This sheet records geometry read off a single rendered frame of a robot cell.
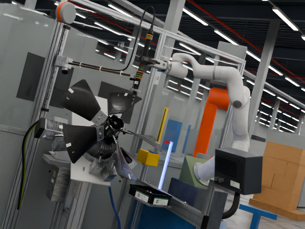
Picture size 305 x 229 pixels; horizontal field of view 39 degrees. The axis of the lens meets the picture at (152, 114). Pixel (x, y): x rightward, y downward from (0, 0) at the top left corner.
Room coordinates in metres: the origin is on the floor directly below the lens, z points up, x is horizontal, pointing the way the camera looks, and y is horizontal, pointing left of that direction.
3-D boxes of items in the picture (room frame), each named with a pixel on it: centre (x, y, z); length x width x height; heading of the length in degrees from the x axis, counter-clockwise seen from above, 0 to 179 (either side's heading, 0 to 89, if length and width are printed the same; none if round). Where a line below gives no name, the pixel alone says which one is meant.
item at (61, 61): (2.97, 0.69, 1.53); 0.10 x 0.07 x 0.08; 62
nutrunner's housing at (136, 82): (2.68, 0.14, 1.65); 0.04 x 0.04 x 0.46
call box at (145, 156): (3.10, -0.05, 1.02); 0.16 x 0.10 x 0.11; 27
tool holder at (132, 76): (2.68, 0.15, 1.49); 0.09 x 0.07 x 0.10; 62
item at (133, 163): (2.73, 0.11, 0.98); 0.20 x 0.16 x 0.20; 27
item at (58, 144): (2.58, 0.48, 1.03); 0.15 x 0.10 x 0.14; 27
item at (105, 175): (2.66, 0.17, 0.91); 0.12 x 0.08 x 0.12; 27
